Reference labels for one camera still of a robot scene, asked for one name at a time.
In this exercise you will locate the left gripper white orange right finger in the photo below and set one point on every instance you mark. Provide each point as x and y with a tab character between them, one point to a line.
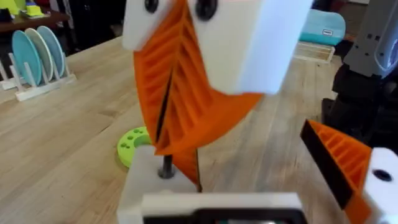
345	161

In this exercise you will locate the white orange finger of the right gripper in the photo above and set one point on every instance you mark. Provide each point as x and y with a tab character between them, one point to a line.
224	62
149	71

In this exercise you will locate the left gripper bare white left finger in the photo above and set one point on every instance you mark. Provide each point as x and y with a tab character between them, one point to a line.
140	183

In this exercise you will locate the black screw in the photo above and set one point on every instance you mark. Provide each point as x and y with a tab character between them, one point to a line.
167	169

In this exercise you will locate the green disc with holes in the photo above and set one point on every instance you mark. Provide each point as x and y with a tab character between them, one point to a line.
127	146

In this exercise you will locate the pale wooden tray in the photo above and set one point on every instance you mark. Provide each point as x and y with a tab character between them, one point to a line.
314	53

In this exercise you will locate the light blue plate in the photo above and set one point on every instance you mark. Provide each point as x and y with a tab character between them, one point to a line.
56	46

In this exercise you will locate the teal box with label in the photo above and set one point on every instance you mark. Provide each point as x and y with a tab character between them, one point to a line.
320	26

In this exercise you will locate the pale green plate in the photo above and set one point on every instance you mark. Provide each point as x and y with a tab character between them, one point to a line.
43	53

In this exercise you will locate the white plate rack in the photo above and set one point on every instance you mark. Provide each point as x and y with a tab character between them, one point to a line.
37	88

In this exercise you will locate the teal plate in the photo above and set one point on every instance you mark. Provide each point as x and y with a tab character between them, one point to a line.
25	56

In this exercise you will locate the yellow-green toy blocks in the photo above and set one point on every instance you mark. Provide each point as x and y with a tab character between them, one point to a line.
33	10

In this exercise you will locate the dark brown side table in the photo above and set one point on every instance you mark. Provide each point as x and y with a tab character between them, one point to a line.
28	21

